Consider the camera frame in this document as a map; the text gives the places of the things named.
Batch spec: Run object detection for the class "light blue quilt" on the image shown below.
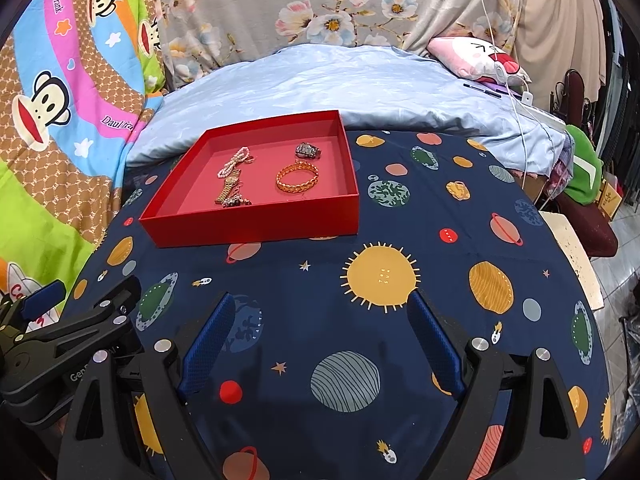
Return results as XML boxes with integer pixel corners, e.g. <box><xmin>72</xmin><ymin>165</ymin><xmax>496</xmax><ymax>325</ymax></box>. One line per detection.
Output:
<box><xmin>124</xmin><ymin>44</ymin><xmax>568</xmax><ymax>171</ymax></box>

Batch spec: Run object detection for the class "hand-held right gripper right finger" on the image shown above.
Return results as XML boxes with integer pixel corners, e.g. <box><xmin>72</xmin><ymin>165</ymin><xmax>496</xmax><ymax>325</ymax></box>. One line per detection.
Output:
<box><xmin>406</xmin><ymin>290</ymin><xmax>586</xmax><ymax>480</ymax></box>

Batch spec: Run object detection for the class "gold wristwatch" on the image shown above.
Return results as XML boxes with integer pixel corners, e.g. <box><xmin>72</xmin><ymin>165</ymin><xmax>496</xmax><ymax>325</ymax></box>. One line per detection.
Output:
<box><xmin>215</xmin><ymin>167</ymin><xmax>243</xmax><ymax>206</ymax></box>

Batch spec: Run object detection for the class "colourful monkey print blanket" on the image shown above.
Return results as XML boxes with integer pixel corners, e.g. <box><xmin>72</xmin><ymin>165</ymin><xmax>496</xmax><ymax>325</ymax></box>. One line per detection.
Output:
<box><xmin>0</xmin><ymin>0</ymin><xmax>168</xmax><ymax>321</ymax></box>

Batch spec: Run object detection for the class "beige curtain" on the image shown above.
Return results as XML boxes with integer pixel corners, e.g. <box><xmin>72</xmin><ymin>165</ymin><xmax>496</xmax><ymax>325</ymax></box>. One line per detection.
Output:
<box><xmin>515</xmin><ymin>0</ymin><xmax>608</xmax><ymax>86</ymax></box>

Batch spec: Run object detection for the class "grey floral bedsheet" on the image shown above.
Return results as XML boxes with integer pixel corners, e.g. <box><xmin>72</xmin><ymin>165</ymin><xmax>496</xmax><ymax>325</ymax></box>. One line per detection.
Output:
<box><xmin>150</xmin><ymin>0</ymin><xmax>526</xmax><ymax>93</ymax></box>

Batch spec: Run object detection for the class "dark metal chair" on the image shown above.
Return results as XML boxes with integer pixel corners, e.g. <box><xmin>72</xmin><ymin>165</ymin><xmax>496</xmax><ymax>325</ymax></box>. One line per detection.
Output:
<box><xmin>550</xmin><ymin>67</ymin><xmax>601</xmax><ymax>131</ymax></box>

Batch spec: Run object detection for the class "pink cartoon pillow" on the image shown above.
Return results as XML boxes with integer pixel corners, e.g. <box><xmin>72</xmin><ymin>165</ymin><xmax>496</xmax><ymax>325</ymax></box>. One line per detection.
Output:
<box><xmin>426</xmin><ymin>36</ymin><xmax>532</xmax><ymax>86</ymax></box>

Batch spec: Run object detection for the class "gold chain bracelet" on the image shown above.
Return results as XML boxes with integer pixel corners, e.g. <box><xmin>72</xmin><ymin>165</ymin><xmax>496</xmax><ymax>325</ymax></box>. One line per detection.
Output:
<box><xmin>276</xmin><ymin>160</ymin><xmax>320</xmax><ymax>193</ymax></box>

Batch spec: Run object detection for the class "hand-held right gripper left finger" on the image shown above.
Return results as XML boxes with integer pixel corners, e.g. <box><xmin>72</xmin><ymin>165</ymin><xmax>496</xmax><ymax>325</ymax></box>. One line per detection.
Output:
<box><xmin>60</xmin><ymin>291</ymin><xmax>237</xmax><ymax>480</ymax></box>

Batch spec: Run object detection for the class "red cardboard box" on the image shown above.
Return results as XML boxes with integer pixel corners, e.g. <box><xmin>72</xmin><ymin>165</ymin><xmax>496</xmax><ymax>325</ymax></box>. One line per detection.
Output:
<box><xmin>138</xmin><ymin>109</ymin><xmax>361</xmax><ymax>249</ymax></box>

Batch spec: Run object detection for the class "white cable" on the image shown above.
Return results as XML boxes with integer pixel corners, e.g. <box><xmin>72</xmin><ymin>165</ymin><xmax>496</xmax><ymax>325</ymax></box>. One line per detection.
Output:
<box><xmin>467</xmin><ymin>0</ymin><xmax>538</xmax><ymax>176</ymax></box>

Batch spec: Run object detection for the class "navy planet print cloth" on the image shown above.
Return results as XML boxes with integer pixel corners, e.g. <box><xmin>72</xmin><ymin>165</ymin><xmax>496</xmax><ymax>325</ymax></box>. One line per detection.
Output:
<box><xmin>60</xmin><ymin>127</ymin><xmax>613</xmax><ymax>480</ymax></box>

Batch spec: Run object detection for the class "green cloth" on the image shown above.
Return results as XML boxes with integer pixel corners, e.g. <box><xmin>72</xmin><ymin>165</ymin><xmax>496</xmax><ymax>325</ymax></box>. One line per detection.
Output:
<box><xmin>565</xmin><ymin>125</ymin><xmax>604</xmax><ymax>206</ymax></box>

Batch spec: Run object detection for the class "pearl bracelet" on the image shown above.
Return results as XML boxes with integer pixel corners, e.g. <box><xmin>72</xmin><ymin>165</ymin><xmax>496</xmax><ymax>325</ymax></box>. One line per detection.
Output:
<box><xmin>216</xmin><ymin>146</ymin><xmax>255</xmax><ymax>179</ymax></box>

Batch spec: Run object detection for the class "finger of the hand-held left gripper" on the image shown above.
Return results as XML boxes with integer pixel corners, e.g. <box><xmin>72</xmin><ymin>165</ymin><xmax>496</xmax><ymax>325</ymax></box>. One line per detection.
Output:
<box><xmin>0</xmin><ymin>280</ymin><xmax>67</xmax><ymax>332</ymax></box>
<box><xmin>30</xmin><ymin>277</ymin><xmax>143</xmax><ymax>362</ymax></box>

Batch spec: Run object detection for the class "purple notebook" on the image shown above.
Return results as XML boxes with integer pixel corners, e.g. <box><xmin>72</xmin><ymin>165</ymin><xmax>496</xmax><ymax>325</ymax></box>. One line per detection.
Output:
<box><xmin>462</xmin><ymin>81</ymin><xmax>512</xmax><ymax>99</ymax></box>

